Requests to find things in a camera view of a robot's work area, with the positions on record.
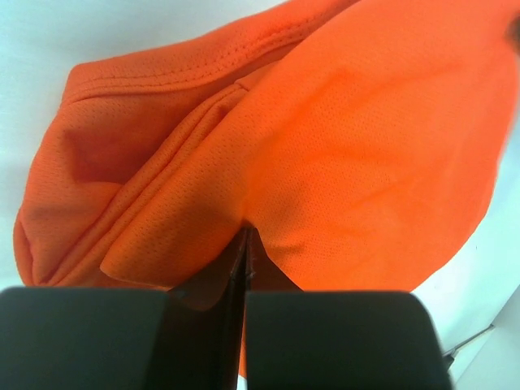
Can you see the orange t shirt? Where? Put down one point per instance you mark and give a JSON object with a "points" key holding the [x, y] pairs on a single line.
{"points": [[361, 138]]}

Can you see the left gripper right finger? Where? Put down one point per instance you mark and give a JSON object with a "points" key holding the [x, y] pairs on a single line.
{"points": [[335, 340]]}

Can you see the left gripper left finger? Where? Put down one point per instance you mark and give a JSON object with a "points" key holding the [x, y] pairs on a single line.
{"points": [[128, 338]]}

